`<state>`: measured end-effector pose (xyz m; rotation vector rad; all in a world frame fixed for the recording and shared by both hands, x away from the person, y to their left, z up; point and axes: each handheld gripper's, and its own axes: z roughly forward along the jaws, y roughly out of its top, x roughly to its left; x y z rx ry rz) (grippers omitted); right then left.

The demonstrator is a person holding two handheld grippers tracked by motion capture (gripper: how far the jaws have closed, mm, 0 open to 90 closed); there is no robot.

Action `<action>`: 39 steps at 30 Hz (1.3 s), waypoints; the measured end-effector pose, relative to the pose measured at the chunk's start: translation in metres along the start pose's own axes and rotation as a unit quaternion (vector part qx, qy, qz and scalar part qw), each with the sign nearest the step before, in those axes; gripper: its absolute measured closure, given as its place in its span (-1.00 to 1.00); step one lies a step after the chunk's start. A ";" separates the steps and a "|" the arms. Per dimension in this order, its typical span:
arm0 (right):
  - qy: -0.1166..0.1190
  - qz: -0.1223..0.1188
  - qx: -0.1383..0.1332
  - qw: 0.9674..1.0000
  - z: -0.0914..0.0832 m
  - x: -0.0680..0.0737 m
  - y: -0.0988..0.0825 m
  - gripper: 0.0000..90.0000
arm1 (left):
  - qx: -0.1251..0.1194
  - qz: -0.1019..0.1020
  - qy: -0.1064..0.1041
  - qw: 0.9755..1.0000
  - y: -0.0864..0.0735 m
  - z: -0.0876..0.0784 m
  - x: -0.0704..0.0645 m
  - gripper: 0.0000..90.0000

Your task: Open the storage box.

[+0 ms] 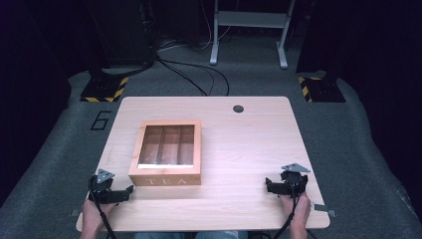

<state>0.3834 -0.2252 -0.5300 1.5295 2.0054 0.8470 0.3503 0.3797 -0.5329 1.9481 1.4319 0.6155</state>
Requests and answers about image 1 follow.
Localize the black floor tape mark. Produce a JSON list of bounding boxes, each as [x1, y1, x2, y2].
[[90, 111, 112, 131]]

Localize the person's right hand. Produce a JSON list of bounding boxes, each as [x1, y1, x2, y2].
[[280, 191, 313, 231]]

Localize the dark cabinet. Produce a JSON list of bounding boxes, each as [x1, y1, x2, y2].
[[83, 0, 157, 69]]

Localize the wooden tea box glass lid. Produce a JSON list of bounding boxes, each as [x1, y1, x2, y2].
[[127, 119, 202, 187]]

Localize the black floor cables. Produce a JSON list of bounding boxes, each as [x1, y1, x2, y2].
[[154, 55, 231, 98]]

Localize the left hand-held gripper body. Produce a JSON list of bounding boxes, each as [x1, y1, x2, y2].
[[88, 168, 116, 204]]

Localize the black base with hazard tape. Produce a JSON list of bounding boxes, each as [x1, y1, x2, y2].
[[297, 76, 346, 104], [80, 75, 129, 104]]

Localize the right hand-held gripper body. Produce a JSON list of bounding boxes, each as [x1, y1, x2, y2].
[[279, 162, 312, 199]]

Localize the white metal stand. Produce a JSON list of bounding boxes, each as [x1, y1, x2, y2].
[[209, 0, 297, 70]]

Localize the white floor cables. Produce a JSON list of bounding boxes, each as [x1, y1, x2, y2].
[[157, 0, 233, 53]]

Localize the person's left hand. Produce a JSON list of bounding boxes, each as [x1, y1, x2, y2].
[[81, 198, 117, 233]]

